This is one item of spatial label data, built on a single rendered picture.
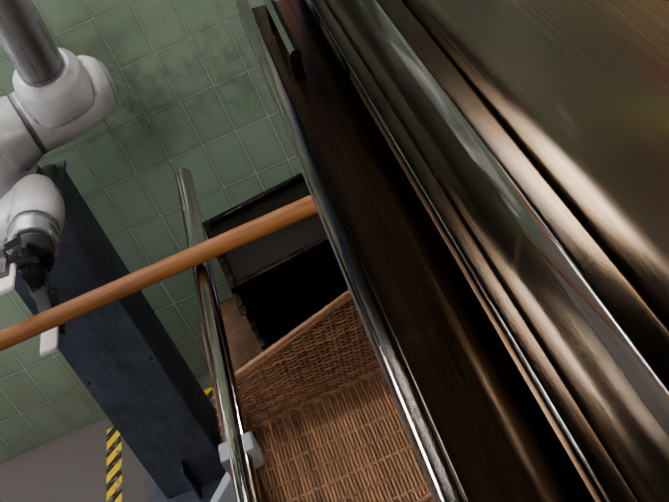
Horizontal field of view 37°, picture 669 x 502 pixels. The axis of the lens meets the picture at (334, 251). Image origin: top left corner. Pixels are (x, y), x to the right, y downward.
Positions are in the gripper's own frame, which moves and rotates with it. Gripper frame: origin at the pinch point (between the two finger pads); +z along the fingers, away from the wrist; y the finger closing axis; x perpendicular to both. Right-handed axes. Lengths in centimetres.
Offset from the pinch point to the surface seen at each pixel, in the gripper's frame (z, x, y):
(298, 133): 23, -52, -24
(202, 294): 10.7, -28.6, 1.5
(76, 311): 4.3, -8.7, -0.5
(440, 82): 80, -62, -54
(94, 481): -89, 50, 119
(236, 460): 46, -29, 1
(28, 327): 3.9, -0.9, -1.0
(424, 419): 76, -53, -24
